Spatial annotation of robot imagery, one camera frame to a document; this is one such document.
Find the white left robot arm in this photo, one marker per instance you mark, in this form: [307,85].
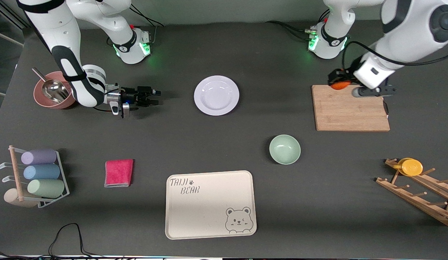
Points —
[408,32]

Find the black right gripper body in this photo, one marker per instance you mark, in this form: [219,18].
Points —
[133,97]

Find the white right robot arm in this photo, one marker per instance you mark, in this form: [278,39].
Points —
[57,25]

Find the mint green bowl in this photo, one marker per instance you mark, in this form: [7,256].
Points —
[285,149]

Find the wooden cutting board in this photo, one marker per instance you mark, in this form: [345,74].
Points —
[346,112]

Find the purple cup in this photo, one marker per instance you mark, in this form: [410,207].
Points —
[39,156]

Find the pink bowl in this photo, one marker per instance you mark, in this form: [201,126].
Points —
[47,103]

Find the wooden mug rack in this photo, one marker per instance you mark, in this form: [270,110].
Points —
[408,197]

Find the metal scoop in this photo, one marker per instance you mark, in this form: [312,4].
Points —
[54,90]

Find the white round plate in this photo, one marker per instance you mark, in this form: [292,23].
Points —
[216,95]

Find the blue cup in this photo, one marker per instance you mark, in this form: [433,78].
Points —
[41,172]

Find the pink folded cloth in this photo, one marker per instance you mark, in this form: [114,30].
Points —
[119,173]

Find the cream bear print tray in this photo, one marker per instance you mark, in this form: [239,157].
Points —
[209,213]

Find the orange fruit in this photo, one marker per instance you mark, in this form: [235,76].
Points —
[341,86]

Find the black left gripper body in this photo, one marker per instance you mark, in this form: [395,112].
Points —
[338,76]

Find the light green cup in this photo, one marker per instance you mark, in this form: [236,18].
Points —
[46,188]

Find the yellow mug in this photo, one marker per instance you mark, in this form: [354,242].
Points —
[411,167]

